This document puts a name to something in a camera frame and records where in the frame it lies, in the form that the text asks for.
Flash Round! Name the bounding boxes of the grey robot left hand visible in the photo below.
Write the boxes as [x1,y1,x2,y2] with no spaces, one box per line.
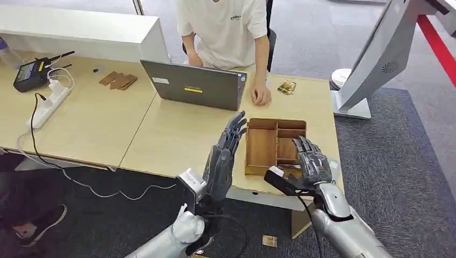
[202,111,247,207]

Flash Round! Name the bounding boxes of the person's left hand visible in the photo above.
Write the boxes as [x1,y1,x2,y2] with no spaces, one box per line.
[250,78,272,106]

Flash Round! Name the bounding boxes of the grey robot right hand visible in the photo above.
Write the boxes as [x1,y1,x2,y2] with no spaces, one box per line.
[292,135,334,189]

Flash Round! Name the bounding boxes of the person's right hand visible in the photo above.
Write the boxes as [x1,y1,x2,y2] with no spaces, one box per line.
[187,51,204,67]

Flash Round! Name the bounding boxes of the clear plastic wrapped packet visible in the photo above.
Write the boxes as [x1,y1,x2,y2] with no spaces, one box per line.
[277,80,297,96]

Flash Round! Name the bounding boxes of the grey laptop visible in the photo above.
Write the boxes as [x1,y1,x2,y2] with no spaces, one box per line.
[140,59,247,112]

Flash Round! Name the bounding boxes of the person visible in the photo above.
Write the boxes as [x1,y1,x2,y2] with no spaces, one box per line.
[175,0,272,106]
[0,152,68,250]

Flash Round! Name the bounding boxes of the wooden card box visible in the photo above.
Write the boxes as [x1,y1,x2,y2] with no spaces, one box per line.
[245,118,308,178]

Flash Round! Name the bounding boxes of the pale wooden desk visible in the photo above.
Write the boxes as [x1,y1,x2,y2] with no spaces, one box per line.
[119,73,345,239]
[0,49,158,171]

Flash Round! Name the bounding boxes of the brown wooden divider piece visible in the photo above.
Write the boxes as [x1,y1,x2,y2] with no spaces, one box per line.
[119,74,139,91]
[98,71,118,87]
[109,73,131,90]

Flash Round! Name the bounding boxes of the dark grey carpet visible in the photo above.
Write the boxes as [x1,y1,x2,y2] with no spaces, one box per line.
[0,87,456,258]

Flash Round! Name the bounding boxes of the white round base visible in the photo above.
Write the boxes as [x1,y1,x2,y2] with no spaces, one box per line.
[329,67,353,91]

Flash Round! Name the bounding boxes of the white counter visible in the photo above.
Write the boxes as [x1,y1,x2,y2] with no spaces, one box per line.
[0,3,170,64]

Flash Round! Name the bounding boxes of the white charger plug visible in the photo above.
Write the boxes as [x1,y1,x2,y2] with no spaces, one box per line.
[48,78,64,96]

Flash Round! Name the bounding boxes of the white power strip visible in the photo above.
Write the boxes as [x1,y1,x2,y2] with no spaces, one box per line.
[26,80,72,130]

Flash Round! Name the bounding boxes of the black device with antennas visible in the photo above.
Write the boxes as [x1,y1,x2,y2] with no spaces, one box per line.
[13,51,75,94]

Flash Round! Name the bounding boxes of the clear plastic bottle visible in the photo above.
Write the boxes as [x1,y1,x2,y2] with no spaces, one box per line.
[0,37,16,67]

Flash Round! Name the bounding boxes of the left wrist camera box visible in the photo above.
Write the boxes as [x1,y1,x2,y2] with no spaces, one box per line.
[176,168,208,214]

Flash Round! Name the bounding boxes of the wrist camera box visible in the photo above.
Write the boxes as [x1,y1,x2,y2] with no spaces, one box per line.
[176,168,208,214]
[263,166,303,197]

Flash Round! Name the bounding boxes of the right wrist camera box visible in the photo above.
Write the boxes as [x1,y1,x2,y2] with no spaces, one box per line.
[263,166,303,197]

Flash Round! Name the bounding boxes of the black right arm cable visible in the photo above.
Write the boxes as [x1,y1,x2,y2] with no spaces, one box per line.
[295,193,324,258]

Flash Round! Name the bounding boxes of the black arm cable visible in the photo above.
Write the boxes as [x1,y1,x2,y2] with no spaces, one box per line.
[185,212,248,258]
[295,193,324,258]

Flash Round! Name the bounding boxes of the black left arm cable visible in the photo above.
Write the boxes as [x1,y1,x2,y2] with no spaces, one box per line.
[185,212,248,258]

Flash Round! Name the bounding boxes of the white floor cable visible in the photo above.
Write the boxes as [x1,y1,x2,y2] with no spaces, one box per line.
[16,132,178,200]

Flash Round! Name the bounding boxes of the black power cable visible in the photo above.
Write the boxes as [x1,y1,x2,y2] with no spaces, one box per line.
[29,92,66,171]

